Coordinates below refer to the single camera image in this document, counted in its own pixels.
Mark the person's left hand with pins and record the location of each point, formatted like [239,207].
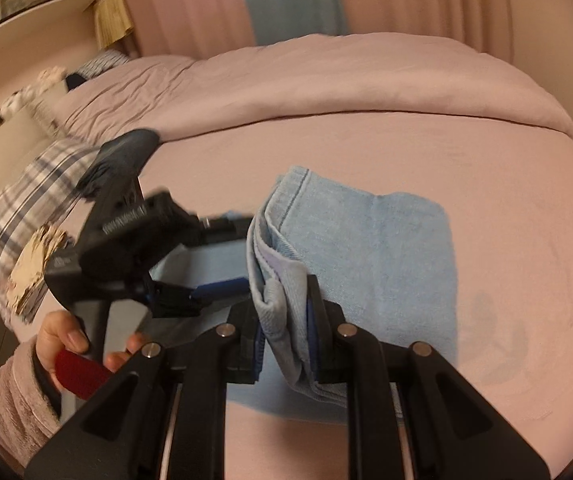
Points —
[64,332]

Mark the plaid pillow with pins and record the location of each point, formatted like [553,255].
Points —
[21,210]

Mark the dark grey folded cloth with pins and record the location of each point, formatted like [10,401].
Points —
[126,152]

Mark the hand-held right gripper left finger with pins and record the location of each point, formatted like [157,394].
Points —
[206,360]

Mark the cream headboard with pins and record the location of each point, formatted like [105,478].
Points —
[1,155]

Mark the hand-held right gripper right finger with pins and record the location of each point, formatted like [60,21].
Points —
[366,360]

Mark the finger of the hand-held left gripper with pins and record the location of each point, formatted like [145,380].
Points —
[226,227]
[216,290]

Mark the pink curtain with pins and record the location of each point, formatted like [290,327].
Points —
[416,0]

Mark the black and white plush toy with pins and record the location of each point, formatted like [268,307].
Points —
[14,105]

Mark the yellow fringed cloth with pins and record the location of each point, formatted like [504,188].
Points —
[114,17]

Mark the blue checked pillow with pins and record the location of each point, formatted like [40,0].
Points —
[104,62]

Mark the pink duvet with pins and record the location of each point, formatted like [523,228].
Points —
[316,80]

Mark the cream printed folded cloth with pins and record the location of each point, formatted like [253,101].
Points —
[31,270]

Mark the blue curtain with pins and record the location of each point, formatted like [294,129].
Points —
[291,5]

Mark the light blue denim pants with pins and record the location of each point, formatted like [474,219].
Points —
[366,270]

